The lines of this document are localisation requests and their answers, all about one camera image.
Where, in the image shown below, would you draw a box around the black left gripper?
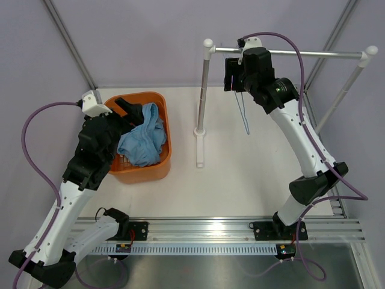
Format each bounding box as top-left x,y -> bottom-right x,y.
90,98 -> 144,163

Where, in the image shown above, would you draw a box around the light blue shorts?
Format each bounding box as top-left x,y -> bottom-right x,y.
117,102 -> 167,167

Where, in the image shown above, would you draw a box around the blue wire hanger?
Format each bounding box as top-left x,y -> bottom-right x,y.
222,51 -> 251,135

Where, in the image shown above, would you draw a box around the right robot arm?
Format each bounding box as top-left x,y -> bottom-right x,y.
224,47 -> 348,240

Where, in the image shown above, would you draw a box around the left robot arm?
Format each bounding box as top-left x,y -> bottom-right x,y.
8,96 -> 144,288

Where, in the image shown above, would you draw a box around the silver clothes rack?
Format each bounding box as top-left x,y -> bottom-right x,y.
194,39 -> 378,169

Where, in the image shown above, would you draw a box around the orange plastic basket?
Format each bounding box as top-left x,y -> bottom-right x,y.
105,92 -> 171,184

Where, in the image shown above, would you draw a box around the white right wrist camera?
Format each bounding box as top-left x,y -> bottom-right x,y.
237,36 -> 263,65

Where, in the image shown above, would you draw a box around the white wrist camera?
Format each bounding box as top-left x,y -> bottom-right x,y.
237,36 -> 263,65
81,90 -> 112,117

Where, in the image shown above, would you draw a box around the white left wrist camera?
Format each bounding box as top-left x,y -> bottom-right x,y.
81,90 -> 112,117

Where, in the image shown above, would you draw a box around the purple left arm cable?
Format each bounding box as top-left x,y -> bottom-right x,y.
12,101 -> 130,289

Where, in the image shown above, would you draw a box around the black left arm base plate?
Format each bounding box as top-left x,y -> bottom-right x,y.
113,221 -> 149,241

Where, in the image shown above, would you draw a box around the white slotted cable duct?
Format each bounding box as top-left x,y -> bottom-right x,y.
90,243 -> 277,256

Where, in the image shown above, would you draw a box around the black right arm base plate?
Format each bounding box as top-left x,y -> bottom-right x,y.
248,220 -> 308,241

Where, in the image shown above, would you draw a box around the aluminium mounting rail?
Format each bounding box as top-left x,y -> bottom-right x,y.
146,217 -> 365,243

